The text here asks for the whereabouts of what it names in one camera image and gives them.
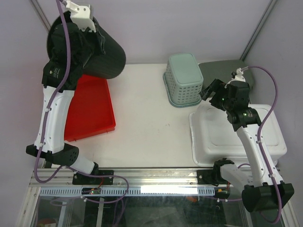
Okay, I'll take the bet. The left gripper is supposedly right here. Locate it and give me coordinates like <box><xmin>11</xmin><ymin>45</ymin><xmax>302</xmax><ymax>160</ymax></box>
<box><xmin>76</xmin><ymin>23</ymin><xmax>107</xmax><ymax>68</ymax></box>

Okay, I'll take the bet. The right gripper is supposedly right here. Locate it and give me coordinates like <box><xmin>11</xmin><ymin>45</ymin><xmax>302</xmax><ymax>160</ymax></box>
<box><xmin>199</xmin><ymin>78</ymin><xmax>233</xmax><ymax>111</ymax></box>

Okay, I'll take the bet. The grey-green plastic tray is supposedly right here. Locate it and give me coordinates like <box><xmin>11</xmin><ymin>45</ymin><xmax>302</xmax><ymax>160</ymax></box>
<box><xmin>198</xmin><ymin>60</ymin><xmax>247</xmax><ymax>96</ymax></box>

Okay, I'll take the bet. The black plastic bucket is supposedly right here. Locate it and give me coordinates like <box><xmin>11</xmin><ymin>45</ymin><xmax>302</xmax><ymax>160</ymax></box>
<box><xmin>46</xmin><ymin>11</ymin><xmax>126</xmax><ymax>79</ymax></box>

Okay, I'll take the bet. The light blue perforated basket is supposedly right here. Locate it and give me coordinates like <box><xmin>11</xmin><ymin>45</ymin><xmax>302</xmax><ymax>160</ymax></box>
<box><xmin>163</xmin><ymin>53</ymin><xmax>204</xmax><ymax>108</ymax></box>

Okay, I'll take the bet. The white plastic tub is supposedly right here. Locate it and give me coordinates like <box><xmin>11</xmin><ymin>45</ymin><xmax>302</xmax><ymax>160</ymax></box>
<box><xmin>189</xmin><ymin>103</ymin><xmax>287</xmax><ymax>167</ymax></box>

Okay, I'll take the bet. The red plastic tray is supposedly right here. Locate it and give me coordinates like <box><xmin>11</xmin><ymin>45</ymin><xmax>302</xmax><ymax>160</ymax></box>
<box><xmin>64</xmin><ymin>75</ymin><xmax>116</xmax><ymax>142</ymax></box>

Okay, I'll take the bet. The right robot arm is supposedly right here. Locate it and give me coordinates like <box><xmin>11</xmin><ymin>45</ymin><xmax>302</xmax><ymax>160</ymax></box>
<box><xmin>200</xmin><ymin>79</ymin><xmax>294</xmax><ymax>213</ymax></box>

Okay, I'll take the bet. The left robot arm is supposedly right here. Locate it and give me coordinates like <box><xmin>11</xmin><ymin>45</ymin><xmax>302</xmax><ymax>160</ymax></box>
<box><xmin>26</xmin><ymin>21</ymin><xmax>104</xmax><ymax>184</ymax></box>

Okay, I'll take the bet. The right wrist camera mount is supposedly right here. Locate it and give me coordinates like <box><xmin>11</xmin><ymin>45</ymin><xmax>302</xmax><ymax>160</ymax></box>
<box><xmin>227</xmin><ymin>68</ymin><xmax>246</xmax><ymax>84</ymax></box>

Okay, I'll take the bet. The left aluminium frame post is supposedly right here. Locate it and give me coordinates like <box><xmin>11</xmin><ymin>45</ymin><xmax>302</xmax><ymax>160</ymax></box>
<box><xmin>29</xmin><ymin>0</ymin><xmax>51</xmax><ymax>32</ymax></box>

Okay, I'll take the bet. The aluminium frame post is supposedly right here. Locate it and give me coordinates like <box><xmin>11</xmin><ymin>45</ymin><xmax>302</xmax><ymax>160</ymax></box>
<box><xmin>240</xmin><ymin>0</ymin><xmax>279</xmax><ymax>62</ymax></box>
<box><xmin>29</xmin><ymin>0</ymin><xmax>51</xmax><ymax>32</ymax></box>

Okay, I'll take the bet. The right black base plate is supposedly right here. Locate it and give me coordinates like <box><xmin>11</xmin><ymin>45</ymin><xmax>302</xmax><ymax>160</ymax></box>
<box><xmin>196</xmin><ymin>169</ymin><xmax>221</xmax><ymax>186</ymax></box>

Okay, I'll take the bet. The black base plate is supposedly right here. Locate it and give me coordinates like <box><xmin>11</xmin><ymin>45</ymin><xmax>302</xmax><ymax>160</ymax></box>
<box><xmin>196</xmin><ymin>169</ymin><xmax>221</xmax><ymax>186</ymax></box>
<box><xmin>72</xmin><ymin>169</ymin><xmax>114</xmax><ymax>185</ymax></box>

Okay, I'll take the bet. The right aluminium frame post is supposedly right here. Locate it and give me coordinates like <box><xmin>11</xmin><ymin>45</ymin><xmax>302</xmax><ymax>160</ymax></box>
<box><xmin>240</xmin><ymin>0</ymin><xmax>279</xmax><ymax>62</ymax></box>

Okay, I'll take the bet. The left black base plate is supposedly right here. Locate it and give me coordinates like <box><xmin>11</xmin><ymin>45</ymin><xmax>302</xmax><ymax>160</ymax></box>
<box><xmin>72</xmin><ymin>169</ymin><xmax>114</xmax><ymax>185</ymax></box>

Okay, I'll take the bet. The aluminium mounting rail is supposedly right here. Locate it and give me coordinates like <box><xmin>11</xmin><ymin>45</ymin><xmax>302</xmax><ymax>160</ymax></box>
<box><xmin>29</xmin><ymin>167</ymin><xmax>212</xmax><ymax>187</ymax></box>

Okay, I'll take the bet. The white slotted cable duct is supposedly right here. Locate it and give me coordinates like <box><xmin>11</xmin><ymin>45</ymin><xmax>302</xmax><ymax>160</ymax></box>
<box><xmin>40</xmin><ymin>185</ymin><xmax>215</xmax><ymax>197</ymax></box>

